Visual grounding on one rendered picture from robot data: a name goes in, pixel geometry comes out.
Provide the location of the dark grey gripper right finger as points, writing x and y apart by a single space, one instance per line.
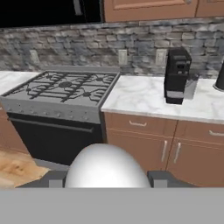
160 178

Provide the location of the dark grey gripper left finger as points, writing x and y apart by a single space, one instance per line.
55 178

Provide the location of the white egg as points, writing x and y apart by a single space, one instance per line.
106 167

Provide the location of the black oven door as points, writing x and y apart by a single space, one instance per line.
55 143

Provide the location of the brown drawer front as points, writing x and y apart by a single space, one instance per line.
140 124
201 132

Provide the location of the brown base cupboard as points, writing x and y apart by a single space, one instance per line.
11 134

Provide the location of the grey gas hob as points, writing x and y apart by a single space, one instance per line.
64 90

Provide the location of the black coffee machine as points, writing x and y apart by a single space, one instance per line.
176 75

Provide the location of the black round appliance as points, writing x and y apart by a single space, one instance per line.
220 77

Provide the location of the black microwave oven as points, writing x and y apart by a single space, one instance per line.
43 11

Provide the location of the grey wall socket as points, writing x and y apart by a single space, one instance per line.
122 57
161 57
34 56

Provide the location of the brown wall cupboard door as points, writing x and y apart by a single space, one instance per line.
210 7
148 10

